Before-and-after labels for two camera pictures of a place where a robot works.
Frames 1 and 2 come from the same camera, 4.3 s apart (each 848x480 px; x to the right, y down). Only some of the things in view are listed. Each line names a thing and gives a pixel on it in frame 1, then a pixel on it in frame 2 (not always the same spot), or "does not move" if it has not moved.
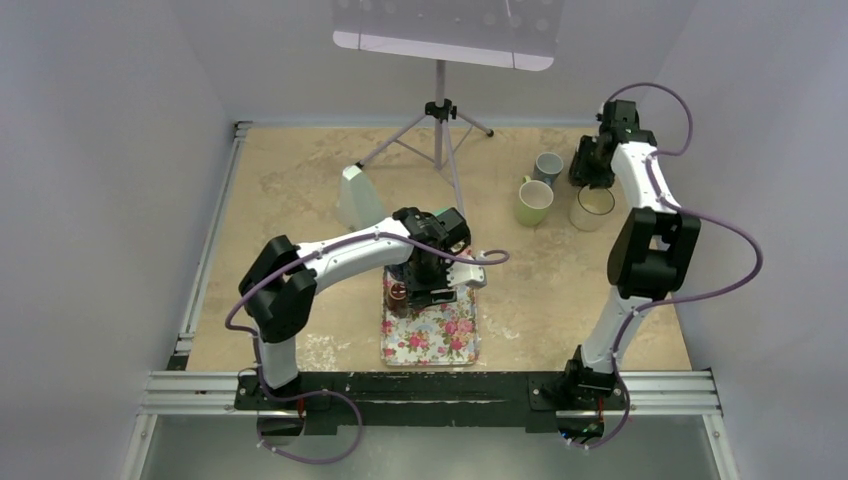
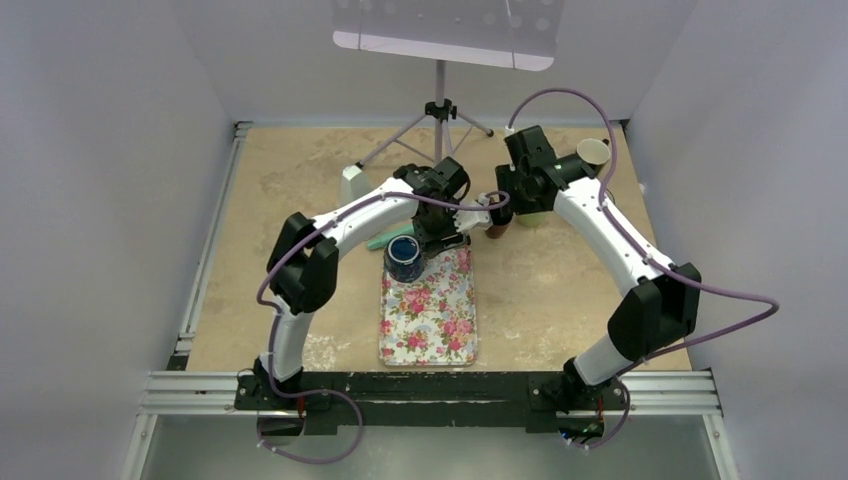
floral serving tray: (440, 335) does not move
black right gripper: (583, 172) → (505, 176)
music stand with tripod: (514, 34) does not move
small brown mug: (398, 302) → (495, 231)
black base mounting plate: (528, 400) does not move
